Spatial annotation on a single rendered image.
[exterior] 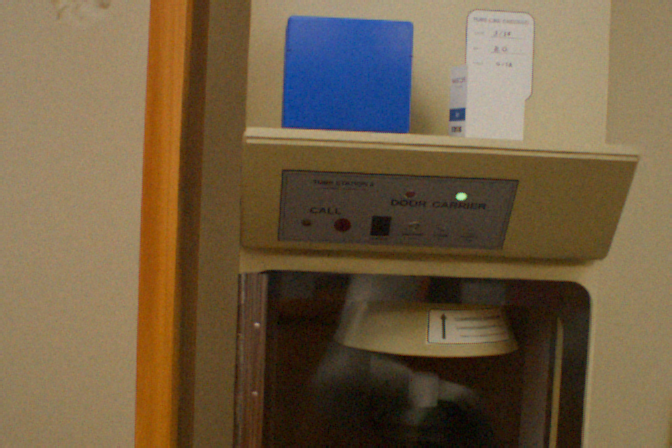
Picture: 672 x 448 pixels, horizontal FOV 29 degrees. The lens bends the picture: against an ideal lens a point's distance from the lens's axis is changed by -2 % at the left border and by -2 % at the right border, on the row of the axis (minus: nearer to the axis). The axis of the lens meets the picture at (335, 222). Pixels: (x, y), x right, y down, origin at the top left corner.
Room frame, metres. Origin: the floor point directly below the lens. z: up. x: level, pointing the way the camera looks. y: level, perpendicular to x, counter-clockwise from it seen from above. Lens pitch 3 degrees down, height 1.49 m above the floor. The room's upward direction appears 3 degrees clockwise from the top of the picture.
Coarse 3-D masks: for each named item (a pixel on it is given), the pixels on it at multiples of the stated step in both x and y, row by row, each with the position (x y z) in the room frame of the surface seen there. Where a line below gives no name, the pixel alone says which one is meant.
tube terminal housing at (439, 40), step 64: (256, 0) 1.16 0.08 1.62; (320, 0) 1.16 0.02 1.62; (384, 0) 1.17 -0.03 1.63; (448, 0) 1.17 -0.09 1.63; (512, 0) 1.17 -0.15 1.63; (576, 0) 1.18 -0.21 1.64; (256, 64) 1.16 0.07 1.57; (448, 64) 1.17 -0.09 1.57; (576, 64) 1.18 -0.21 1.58; (576, 128) 1.18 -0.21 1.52; (256, 256) 1.16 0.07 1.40; (320, 256) 1.16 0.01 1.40; (384, 256) 1.17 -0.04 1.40; (448, 256) 1.17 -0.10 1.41
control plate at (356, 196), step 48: (288, 192) 1.09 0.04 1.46; (336, 192) 1.09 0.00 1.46; (384, 192) 1.09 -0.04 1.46; (432, 192) 1.09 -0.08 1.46; (480, 192) 1.09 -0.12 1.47; (288, 240) 1.13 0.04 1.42; (336, 240) 1.13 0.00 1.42; (384, 240) 1.13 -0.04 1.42; (432, 240) 1.13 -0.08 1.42; (480, 240) 1.13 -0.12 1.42
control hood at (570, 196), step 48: (288, 144) 1.05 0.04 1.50; (336, 144) 1.05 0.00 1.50; (384, 144) 1.05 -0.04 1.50; (432, 144) 1.05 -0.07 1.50; (480, 144) 1.06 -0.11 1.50; (528, 144) 1.06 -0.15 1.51; (576, 144) 1.06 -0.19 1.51; (528, 192) 1.09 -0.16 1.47; (576, 192) 1.09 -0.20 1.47; (624, 192) 1.09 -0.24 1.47; (240, 240) 1.13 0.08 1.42; (528, 240) 1.13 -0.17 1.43; (576, 240) 1.13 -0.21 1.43
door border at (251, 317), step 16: (256, 288) 1.15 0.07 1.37; (240, 304) 1.14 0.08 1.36; (256, 304) 1.15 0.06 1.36; (240, 320) 1.14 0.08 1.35; (256, 320) 1.15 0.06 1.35; (256, 336) 1.15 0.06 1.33; (256, 352) 1.15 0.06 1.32; (240, 368) 1.14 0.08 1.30; (256, 368) 1.15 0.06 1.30; (240, 384) 1.15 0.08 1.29; (256, 384) 1.15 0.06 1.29; (256, 400) 1.15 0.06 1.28; (256, 416) 1.15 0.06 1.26; (240, 432) 1.15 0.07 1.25; (256, 432) 1.15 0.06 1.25
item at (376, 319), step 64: (320, 320) 1.15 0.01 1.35; (384, 320) 1.16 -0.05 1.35; (448, 320) 1.16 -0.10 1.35; (512, 320) 1.16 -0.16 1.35; (576, 320) 1.17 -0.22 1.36; (320, 384) 1.15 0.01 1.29; (384, 384) 1.16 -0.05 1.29; (448, 384) 1.16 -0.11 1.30; (512, 384) 1.16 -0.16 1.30; (576, 384) 1.17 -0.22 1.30
